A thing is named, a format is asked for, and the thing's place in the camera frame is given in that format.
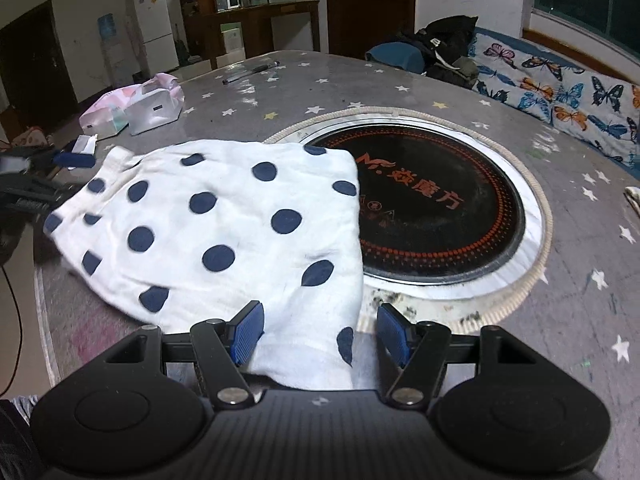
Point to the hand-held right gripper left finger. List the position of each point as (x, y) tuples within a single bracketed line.
[(247, 332)]

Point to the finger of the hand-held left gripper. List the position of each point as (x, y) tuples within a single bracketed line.
[(75, 160)]

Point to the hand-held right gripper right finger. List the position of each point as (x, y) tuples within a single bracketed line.
[(392, 332)]

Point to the white navy polka dot garment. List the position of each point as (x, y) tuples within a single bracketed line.
[(225, 210)]

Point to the pile of dark clothes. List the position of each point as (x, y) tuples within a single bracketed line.
[(445, 40)]

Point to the small white packet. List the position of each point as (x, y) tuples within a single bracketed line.
[(87, 145)]

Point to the white plastic bag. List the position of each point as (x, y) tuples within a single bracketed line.
[(155, 110)]

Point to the dark wooden door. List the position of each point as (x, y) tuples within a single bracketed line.
[(35, 60)]

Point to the water dispenser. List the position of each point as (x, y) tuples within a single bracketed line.
[(115, 55)]

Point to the round induction cooktop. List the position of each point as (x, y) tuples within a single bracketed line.
[(440, 220)]

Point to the white refrigerator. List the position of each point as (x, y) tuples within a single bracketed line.
[(157, 30)]

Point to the green broom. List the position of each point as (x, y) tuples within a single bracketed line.
[(181, 47)]

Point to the white cardboard box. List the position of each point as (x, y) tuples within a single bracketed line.
[(200, 64)]

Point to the grey star print table cover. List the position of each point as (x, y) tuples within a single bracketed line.
[(575, 310)]

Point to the clear pen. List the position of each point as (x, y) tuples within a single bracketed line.
[(250, 71)]

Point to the white appliance box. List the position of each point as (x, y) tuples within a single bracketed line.
[(232, 41)]

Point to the wooden console table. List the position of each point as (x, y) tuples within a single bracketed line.
[(280, 10)]

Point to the folded striped cloth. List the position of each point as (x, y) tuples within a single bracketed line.
[(634, 197)]

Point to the blue sofa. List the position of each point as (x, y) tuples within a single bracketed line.
[(395, 55)]

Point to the brown wooden door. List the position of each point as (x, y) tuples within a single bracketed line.
[(370, 5)]

